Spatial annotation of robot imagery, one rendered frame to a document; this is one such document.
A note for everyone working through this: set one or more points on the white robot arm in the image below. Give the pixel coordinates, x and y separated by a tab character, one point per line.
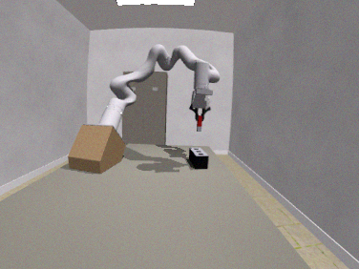
204	74

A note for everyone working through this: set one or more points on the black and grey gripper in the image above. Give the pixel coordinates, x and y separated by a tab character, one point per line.
199	101

